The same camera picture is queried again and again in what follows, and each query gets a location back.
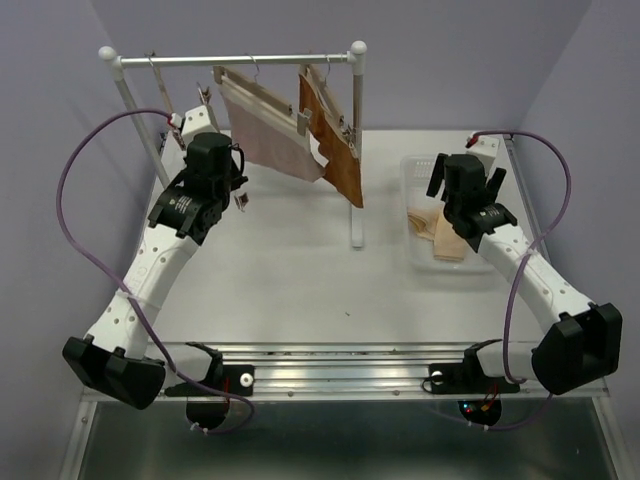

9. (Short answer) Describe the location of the beige clip hanger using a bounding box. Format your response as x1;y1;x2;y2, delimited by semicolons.
196;84;251;214
145;51;185;151

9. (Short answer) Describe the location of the empty beige clip hanger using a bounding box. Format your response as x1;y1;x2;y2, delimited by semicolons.
145;51;185;151

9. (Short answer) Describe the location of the clear plastic basket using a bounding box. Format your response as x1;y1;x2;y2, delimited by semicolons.
399;153;501;274

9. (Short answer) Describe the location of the beige hanger with brown underwear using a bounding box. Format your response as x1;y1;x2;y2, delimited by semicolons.
300;53;364;156

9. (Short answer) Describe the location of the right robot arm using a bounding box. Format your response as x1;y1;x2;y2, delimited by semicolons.
426;154;622;395

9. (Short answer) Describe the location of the beige hanger with pink underwear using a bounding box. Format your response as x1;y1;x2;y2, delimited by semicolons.
212;57;312;136

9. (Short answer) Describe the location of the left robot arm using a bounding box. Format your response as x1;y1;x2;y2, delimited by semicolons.
62;132;247;410

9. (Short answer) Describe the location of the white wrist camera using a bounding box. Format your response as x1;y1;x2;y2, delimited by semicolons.
168;104;219;150
465;132;501;164

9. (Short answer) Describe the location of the brown underwear on rack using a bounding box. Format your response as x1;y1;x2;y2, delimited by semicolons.
299;65;364;209

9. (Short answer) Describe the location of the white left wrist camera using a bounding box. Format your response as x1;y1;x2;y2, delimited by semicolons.
168;104;219;150

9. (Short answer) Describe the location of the aluminium mounting rail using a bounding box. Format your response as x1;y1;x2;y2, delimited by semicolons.
144;342;611;401

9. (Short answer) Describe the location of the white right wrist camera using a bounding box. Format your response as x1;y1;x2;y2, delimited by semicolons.
465;132;501;164

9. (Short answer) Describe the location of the cream beige underwear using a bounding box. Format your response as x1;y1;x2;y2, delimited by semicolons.
407;207;468;262

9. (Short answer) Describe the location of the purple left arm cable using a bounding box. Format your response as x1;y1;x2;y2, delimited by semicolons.
56;109;256;435

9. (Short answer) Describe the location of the pink underwear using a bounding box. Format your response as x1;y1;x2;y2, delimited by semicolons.
221;89;325;183

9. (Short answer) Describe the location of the white clothes rack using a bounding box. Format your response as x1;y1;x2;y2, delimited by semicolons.
99;40;367;250

